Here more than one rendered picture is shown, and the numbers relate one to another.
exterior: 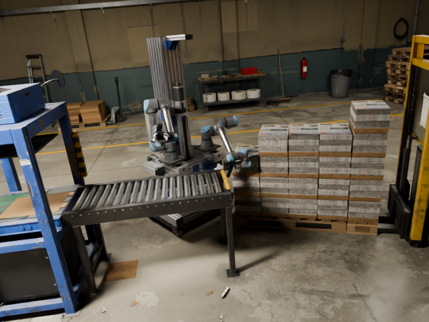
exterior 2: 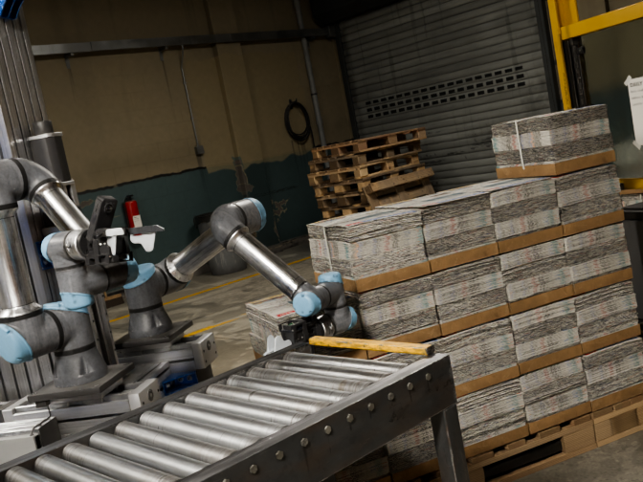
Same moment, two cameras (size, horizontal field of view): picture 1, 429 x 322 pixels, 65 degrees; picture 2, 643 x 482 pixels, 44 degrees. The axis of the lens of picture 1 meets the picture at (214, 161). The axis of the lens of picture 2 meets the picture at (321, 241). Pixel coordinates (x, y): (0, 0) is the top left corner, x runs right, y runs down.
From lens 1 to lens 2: 1.78 m
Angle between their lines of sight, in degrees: 38
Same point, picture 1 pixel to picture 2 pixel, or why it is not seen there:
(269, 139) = (376, 235)
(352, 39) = (217, 147)
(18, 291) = not seen: outside the picture
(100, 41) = not seen: outside the picture
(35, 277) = not seen: outside the picture
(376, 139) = (600, 181)
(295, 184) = (463, 352)
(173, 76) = (21, 106)
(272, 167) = (398, 318)
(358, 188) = (594, 315)
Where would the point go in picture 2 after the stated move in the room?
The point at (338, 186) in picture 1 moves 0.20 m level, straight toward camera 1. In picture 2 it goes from (554, 322) to (587, 332)
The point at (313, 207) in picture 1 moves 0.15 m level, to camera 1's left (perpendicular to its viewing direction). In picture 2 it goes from (514, 403) to (488, 418)
